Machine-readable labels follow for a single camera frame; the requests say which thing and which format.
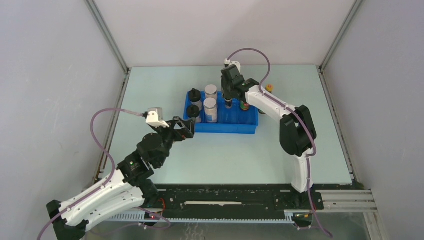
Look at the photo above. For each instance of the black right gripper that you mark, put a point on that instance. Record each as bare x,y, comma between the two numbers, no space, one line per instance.
225,92

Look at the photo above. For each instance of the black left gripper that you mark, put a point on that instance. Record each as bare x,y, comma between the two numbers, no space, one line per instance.
187,126

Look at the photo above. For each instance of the black-lid jar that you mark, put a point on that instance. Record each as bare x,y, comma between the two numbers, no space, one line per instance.
195,98
193,111

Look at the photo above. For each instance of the silver-lid blue-label jar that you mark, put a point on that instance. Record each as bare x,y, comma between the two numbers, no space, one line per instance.
211,91
210,107

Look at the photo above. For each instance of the small black-cap spice jar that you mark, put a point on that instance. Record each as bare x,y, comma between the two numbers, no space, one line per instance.
228,102

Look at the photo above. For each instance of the red sauce bottle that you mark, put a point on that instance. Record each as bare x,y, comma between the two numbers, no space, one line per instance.
244,106
269,88

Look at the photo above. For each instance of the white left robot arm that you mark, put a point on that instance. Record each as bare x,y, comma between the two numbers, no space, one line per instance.
127,186

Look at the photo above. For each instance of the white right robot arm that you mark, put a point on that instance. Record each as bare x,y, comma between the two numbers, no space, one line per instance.
297,132

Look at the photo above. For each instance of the blue divided plastic bin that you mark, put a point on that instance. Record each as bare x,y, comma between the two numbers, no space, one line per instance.
232,120

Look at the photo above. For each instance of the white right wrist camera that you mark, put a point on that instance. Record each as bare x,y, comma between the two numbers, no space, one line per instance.
228,62

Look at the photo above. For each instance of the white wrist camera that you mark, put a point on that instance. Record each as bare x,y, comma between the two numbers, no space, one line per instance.
228,62
154,118

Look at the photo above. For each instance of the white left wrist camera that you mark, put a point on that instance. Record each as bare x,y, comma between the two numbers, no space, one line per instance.
154,118

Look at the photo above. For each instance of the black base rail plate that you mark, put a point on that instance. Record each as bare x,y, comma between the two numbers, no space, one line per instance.
237,202

